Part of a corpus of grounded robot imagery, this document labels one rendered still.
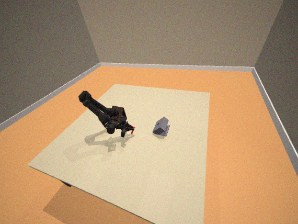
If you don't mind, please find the grey square panel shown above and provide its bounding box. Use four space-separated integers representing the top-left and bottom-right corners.
153 117 170 136

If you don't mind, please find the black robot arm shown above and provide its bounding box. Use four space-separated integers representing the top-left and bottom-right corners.
78 91 126 134

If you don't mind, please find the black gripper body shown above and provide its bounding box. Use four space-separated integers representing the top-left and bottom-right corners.
115 121 127 137

